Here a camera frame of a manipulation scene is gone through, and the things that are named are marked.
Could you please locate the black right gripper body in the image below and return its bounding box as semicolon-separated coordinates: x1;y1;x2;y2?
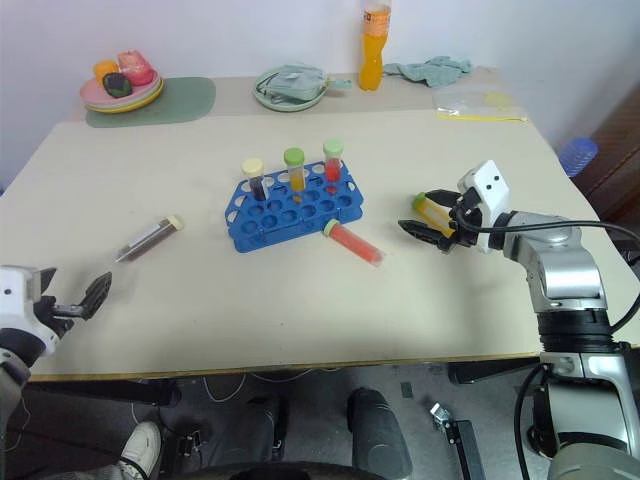
448;185;485;250

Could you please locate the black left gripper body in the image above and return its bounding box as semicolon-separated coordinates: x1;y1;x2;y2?
32;295;82;341

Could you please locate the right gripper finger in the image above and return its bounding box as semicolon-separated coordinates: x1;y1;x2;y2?
418;189;466;209
397;218;454;254

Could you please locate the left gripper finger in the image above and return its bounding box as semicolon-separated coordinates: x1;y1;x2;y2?
38;266;59;298
74;271;114;322

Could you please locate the yellow liquid tube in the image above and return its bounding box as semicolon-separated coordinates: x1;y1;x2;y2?
411;193;457;237

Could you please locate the red liquid tube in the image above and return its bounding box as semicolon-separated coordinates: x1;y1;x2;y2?
322;218;388;268

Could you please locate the dark liquid tube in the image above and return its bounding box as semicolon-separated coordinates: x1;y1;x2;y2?
114;214;186;265

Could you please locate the red tube green cap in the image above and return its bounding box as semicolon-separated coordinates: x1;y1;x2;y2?
322;139;346;184

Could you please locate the orange tube green cap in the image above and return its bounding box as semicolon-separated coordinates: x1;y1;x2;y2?
283;147;308;194

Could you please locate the blue test tube rack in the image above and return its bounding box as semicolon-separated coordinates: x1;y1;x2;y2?
223;160;365;254

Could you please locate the dark tube yellow cap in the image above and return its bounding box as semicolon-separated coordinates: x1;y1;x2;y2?
241;158;272;202

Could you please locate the black table leg bar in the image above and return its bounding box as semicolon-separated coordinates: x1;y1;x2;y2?
28;377;182;409
446;358;542;386

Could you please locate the clear zip plastic bag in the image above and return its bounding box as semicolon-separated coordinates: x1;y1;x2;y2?
432;85;529;123

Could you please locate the green crumpled cloth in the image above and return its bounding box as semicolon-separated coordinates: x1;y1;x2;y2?
383;55;473;89

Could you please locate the blue plastic stool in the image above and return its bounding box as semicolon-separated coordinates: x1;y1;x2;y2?
559;137;600;178

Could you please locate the orange drink bottle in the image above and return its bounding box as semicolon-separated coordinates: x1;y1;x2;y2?
357;0;394;93

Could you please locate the white shoe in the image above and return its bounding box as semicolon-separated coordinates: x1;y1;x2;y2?
119;420;163;477

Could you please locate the brown wooden cabinet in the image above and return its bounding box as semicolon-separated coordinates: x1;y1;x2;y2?
571;83;640;227

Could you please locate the light green plate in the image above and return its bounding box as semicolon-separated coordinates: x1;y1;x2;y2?
252;65;332;113

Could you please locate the pink plate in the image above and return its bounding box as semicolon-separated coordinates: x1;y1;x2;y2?
79;71;163;109

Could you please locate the light green fabric pouch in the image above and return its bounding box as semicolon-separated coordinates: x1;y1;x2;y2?
255;64;352;104

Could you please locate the yellow plate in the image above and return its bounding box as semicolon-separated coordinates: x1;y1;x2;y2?
83;78;166;115

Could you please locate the black green toy food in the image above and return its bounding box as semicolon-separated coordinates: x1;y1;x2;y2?
101;72;134;98

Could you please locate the large dark rounded shape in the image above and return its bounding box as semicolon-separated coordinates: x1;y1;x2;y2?
346;388;414;480

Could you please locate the green placemat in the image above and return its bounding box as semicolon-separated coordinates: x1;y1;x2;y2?
83;75;218;130

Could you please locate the orange toy food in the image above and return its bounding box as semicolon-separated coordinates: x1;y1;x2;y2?
92;59;121;82

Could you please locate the pink toy food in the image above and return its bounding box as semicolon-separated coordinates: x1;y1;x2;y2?
117;48;154;86

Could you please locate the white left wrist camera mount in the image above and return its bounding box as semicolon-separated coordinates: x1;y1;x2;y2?
0;265;60;357

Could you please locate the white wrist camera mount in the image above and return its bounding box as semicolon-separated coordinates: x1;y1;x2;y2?
456;160;513;257
0;265;60;357

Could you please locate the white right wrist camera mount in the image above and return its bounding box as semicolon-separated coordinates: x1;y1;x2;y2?
456;160;513;257

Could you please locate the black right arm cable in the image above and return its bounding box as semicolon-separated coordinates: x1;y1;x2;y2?
449;209;640;480

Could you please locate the black floor bracket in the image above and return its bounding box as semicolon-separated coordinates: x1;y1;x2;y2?
429;401;487;480

